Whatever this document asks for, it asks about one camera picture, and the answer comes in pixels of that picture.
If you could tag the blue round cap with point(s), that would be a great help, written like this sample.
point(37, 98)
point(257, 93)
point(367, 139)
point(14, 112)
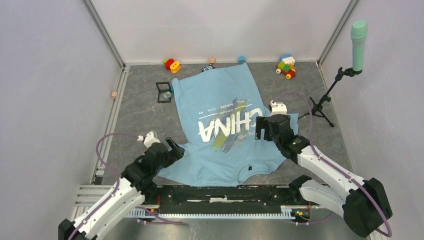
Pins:
point(241, 60)

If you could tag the light blue printed t-shirt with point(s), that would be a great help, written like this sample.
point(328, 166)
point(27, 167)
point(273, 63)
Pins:
point(217, 110)

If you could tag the black open brooch box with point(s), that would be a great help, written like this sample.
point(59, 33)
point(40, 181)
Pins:
point(163, 87)

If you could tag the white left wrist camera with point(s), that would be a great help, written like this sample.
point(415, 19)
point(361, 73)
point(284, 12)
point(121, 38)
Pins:
point(149, 139)

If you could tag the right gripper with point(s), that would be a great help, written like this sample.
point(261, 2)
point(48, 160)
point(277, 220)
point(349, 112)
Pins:
point(261, 122)

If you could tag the black base frame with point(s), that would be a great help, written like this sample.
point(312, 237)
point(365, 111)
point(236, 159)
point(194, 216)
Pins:
point(234, 203)

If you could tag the red orange green toy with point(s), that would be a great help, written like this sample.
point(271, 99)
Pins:
point(172, 65)

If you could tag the round brooch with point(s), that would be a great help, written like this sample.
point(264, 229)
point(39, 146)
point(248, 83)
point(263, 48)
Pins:
point(167, 95)

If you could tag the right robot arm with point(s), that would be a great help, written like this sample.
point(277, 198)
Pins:
point(362, 203)

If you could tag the black microphone tripod stand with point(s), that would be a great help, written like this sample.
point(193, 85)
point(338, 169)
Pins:
point(317, 107)

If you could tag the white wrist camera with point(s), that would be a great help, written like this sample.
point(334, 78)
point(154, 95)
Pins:
point(149, 139)
point(277, 108)

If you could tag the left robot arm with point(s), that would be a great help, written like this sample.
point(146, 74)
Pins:
point(132, 187)

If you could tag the colourful building block toy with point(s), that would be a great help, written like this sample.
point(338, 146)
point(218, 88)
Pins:
point(286, 66)

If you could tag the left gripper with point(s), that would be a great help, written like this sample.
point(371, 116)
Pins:
point(174, 154)

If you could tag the mint green microphone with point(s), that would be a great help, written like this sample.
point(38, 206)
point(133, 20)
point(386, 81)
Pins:
point(358, 35)

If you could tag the tan cube on rail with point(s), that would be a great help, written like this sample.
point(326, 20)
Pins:
point(114, 95)

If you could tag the black blue toy car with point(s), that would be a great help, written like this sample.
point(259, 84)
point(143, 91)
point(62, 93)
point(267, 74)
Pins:
point(208, 67)

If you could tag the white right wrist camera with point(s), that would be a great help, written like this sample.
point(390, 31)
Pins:
point(277, 108)

